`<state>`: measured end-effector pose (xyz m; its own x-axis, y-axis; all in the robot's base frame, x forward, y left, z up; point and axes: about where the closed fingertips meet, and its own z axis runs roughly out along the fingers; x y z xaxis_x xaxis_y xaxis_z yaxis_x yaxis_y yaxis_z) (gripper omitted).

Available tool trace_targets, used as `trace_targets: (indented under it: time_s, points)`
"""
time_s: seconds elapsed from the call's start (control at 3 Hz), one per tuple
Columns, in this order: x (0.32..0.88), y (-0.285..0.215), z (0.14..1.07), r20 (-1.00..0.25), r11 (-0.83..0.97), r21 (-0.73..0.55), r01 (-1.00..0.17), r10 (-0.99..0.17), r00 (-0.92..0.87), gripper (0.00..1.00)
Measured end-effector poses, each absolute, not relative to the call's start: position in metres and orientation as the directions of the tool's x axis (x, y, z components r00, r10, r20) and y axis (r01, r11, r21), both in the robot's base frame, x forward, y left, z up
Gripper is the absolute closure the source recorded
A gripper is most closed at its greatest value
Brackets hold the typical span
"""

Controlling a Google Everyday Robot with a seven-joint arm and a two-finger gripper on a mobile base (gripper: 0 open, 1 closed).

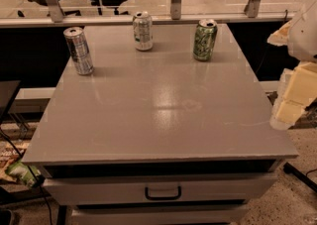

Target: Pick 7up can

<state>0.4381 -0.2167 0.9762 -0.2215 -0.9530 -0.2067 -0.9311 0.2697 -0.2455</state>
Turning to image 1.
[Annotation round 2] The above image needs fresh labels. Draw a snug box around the black drawer handle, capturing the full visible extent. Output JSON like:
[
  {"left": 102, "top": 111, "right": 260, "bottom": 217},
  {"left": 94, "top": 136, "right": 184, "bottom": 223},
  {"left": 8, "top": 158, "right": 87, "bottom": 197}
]
[{"left": 144, "top": 186, "right": 182, "bottom": 201}]

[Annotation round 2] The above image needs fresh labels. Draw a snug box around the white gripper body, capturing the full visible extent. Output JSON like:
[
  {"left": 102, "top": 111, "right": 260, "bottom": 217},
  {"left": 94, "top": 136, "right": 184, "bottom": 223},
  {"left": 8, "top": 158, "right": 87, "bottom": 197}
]
[{"left": 267, "top": 0, "right": 317, "bottom": 62}]

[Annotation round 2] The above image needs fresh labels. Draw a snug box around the black side table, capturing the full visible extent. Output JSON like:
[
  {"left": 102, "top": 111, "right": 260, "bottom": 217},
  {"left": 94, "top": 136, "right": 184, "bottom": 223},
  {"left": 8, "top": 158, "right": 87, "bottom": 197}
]
[{"left": 0, "top": 80, "right": 20, "bottom": 124}]

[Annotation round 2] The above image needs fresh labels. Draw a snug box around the green snack bag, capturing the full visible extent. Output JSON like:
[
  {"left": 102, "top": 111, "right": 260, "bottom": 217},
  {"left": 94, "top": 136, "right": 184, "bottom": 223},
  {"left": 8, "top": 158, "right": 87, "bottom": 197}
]
[{"left": 5, "top": 161, "right": 43, "bottom": 187}]

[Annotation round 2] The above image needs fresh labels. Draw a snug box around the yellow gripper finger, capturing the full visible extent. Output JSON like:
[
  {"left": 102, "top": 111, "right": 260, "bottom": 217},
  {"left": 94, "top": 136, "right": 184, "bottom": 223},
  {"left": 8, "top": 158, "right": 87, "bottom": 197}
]
[
  {"left": 283, "top": 62, "right": 317, "bottom": 107},
  {"left": 269, "top": 99, "right": 305, "bottom": 130}
]

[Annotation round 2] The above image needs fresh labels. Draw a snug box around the silver slim can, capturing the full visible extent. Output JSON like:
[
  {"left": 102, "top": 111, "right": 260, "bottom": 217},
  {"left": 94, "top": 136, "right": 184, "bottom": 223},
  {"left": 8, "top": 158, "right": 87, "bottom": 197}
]
[{"left": 63, "top": 27, "right": 93, "bottom": 75}]

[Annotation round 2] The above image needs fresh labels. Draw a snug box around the green soda can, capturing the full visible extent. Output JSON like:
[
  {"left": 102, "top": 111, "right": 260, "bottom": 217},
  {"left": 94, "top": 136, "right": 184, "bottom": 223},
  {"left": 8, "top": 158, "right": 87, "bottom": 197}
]
[{"left": 193, "top": 19, "right": 218, "bottom": 61}]

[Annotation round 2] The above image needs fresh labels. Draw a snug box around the grey cabinet top drawer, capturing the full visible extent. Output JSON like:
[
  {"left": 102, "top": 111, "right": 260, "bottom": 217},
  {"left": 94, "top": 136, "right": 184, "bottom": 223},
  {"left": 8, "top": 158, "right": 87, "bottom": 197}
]
[{"left": 45, "top": 172, "right": 276, "bottom": 205}]

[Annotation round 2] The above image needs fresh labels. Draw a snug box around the black floor cable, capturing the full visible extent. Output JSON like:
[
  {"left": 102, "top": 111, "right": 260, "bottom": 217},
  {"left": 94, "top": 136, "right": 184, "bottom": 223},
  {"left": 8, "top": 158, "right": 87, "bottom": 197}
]
[{"left": 0, "top": 128, "right": 53, "bottom": 225}]

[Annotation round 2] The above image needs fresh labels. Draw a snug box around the brown snack bag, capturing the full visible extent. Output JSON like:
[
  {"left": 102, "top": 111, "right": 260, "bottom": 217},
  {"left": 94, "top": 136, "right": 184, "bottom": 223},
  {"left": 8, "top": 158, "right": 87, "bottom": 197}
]
[{"left": 0, "top": 142, "right": 21, "bottom": 182}]

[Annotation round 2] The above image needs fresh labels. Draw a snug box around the black stand leg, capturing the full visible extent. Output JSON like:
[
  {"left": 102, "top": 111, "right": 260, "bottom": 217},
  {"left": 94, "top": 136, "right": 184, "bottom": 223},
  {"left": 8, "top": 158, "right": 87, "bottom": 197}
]
[{"left": 283, "top": 163, "right": 317, "bottom": 193}]

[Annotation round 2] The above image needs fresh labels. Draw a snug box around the white 7up can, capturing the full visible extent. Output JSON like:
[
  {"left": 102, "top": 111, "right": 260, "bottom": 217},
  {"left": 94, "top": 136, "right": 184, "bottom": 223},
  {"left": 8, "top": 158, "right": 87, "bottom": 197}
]
[{"left": 133, "top": 11, "right": 154, "bottom": 51}]

